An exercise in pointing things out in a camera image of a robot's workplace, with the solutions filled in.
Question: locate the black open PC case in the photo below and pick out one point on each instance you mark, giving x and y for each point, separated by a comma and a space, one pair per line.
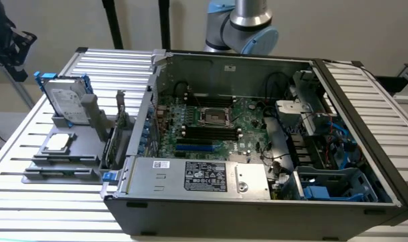
257, 216

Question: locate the blue expansion slot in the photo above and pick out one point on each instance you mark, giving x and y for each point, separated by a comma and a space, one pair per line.
193, 148

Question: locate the silver chipset heatsink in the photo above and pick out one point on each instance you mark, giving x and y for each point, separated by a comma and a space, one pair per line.
238, 159

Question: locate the grey parts rack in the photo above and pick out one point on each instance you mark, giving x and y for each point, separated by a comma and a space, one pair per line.
78, 148

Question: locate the RAM stick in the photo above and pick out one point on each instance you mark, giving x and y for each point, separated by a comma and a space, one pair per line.
63, 159
57, 173

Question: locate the black box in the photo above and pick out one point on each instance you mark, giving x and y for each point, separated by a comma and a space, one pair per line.
389, 83

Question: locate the silver air shroud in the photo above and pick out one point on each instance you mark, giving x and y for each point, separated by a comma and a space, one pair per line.
277, 143

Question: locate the black stand pole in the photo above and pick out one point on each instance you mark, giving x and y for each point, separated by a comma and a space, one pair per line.
113, 24
163, 24

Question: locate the grey disk bay cage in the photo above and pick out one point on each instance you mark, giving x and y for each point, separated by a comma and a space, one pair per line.
337, 185

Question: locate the black expansion slot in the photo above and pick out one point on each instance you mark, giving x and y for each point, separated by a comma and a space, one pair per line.
193, 141

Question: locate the silver drive cage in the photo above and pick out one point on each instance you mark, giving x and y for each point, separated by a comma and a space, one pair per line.
303, 108

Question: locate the small silver drive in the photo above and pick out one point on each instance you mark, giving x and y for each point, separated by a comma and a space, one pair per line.
57, 142

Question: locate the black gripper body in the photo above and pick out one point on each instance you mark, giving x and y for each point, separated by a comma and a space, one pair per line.
1, 37

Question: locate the graphics card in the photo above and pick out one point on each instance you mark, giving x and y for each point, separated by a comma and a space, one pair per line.
117, 136

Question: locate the black RAM slot bank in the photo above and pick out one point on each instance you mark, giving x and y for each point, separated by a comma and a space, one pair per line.
213, 101
211, 132

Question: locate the silver power supply unit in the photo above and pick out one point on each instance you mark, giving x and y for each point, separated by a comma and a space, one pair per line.
195, 177

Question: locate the grey metal leg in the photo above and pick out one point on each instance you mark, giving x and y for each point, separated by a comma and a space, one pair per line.
15, 88

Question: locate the green motherboard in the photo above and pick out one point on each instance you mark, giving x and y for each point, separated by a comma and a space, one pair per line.
243, 131

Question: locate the aluminium frame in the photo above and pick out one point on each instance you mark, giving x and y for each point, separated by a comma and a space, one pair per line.
406, 83

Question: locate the blue case latch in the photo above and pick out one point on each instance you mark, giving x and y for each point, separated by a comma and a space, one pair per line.
109, 176

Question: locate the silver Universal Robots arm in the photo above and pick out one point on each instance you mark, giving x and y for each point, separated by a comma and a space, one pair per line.
238, 17

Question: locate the CPU socket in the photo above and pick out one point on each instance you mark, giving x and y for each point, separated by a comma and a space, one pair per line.
211, 116

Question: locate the hard disk with blue caddy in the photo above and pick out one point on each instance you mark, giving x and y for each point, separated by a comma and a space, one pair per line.
63, 100

